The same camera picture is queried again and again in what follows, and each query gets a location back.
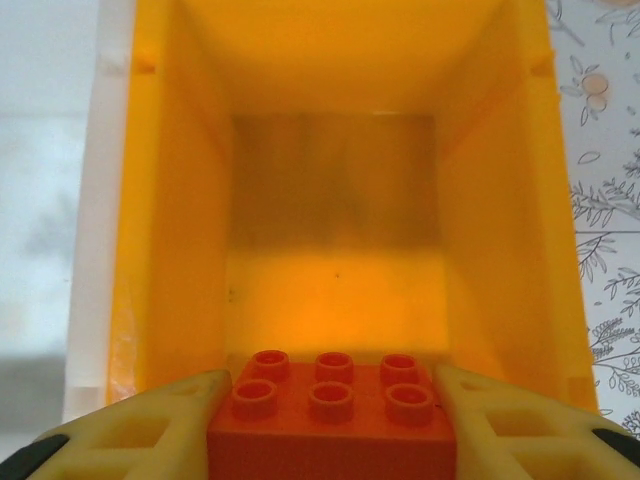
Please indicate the yellow plastic bin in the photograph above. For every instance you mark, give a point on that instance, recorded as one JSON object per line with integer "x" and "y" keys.
{"x": 500, "y": 200}

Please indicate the floral print tablecloth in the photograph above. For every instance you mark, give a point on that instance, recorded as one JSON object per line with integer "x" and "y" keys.
{"x": 610, "y": 200}

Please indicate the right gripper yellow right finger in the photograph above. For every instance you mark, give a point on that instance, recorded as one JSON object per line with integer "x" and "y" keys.
{"x": 525, "y": 440}

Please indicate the white plastic bin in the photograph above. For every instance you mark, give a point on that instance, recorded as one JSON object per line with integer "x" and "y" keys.
{"x": 95, "y": 200}

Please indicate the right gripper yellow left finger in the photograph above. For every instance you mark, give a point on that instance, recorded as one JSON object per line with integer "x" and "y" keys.
{"x": 125, "y": 440}

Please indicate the orange six-stud lego brick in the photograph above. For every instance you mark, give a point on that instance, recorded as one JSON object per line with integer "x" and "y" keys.
{"x": 330, "y": 445}

